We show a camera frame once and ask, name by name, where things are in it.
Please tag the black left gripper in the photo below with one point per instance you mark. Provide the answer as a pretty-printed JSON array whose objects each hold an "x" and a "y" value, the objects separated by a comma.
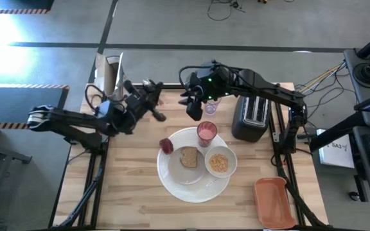
[{"x": 137, "y": 107}]

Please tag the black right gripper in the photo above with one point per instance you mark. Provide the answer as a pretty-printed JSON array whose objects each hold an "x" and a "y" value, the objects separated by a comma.
[{"x": 210, "y": 83}]

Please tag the pink faceted tumbler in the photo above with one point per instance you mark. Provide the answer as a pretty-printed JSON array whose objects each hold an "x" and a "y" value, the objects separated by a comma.
[{"x": 207, "y": 134}]

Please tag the blue cereal box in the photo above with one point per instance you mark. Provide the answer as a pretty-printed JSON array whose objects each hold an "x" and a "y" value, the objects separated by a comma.
[{"x": 108, "y": 73}]

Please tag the red apple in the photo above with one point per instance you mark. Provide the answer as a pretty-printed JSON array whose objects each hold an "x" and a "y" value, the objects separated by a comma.
[{"x": 166, "y": 146}]

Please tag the brown toast slice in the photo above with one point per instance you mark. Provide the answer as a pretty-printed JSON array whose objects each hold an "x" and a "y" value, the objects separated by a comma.
[{"x": 189, "y": 157}]

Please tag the orange cereal flakes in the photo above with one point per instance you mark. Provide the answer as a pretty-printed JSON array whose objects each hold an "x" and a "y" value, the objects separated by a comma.
[{"x": 218, "y": 163}]

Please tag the black toaster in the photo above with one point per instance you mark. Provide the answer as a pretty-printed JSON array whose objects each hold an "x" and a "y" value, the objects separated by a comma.
[{"x": 250, "y": 131}]

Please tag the beige shallow plate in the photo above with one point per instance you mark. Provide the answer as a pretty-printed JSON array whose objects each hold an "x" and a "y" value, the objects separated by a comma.
[{"x": 181, "y": 173}]

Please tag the white ceramic bowl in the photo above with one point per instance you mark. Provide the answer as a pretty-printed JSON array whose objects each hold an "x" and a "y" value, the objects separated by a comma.
[{"x": 231, "y": 160}]

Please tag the white woven round placemat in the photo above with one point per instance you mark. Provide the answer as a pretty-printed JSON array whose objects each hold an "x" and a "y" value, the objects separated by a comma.
[{"x": 191, "y": 192}]

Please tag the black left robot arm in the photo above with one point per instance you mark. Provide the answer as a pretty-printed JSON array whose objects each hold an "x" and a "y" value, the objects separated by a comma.
[{"x": 69, "y": 117}]

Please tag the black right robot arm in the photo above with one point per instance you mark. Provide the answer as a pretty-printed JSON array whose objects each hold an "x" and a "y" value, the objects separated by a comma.
[{"x": 268, "y": 90}]

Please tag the clear plastic cup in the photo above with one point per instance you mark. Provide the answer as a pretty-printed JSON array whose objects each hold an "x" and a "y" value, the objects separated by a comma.
[{"x": 211, "y": 109}]

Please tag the orange plastic tray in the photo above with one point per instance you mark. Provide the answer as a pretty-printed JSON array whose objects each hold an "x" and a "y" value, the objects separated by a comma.
[{"x": 273, "y": 202}]

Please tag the black diagonal stand beam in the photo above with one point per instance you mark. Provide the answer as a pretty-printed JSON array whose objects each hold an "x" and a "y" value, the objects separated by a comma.
[{"x": 336, "y": 131}]

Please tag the white labelled box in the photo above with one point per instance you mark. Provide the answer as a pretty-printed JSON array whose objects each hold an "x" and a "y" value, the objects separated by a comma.
[{"x": 337, "y": 150}]

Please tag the grey metal stand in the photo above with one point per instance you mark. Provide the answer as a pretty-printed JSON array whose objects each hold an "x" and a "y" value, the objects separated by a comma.
[{"x": 5, "y": 154}]

